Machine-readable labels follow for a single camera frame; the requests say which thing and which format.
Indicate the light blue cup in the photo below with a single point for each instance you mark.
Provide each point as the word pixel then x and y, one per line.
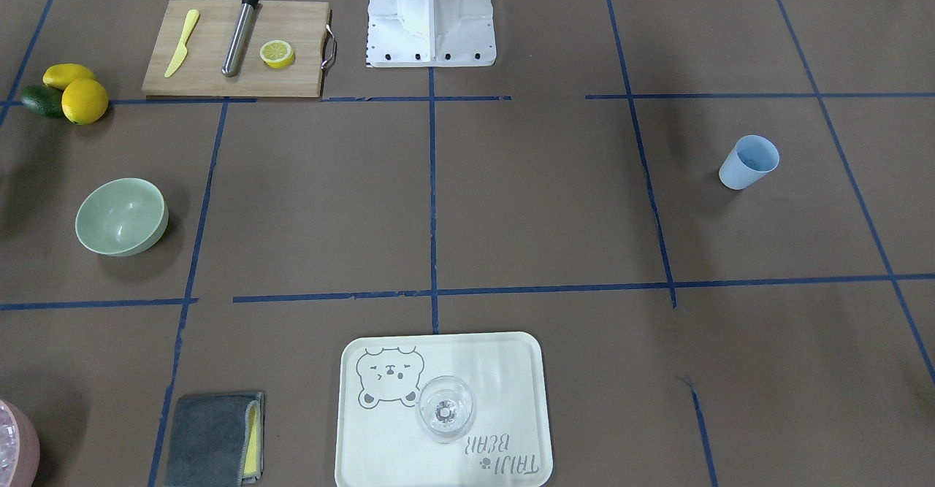
pixel 751 159

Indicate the green bowl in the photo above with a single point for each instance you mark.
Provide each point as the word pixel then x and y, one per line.
pixel 122 218

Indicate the pink bowl with ice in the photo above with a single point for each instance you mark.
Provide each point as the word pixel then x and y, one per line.
pixel 20 448

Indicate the clear wine glass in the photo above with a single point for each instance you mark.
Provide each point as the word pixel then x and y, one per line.
pixel 446 409

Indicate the cream bear tray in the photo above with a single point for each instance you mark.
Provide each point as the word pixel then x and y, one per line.
pixel 380 441

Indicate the lemon half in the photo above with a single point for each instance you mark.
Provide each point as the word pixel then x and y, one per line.
pixel 277 54

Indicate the steel muddler black tip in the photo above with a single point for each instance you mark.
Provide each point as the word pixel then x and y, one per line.
pixel 239 38

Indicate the wooden cutting board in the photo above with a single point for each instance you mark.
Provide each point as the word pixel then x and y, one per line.
pixel 301 23

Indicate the grey yellow folded cloth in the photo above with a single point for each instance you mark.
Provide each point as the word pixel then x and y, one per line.
pixel 217 440

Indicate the yellow plastic knife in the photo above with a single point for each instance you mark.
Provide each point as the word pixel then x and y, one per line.
pixel 181 49

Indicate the yellow lemon front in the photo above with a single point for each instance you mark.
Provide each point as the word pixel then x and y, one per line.
pixel 84 101

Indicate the yellow lemon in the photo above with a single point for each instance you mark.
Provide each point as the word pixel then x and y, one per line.
pixel 59 76
pixel 84 101

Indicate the yellow lemon back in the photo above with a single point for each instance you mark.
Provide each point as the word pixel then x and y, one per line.
pixel 59 76

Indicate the green avocado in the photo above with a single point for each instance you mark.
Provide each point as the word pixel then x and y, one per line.
pixel 43 100

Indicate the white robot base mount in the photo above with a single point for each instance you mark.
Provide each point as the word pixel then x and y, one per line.
pixel 430 33

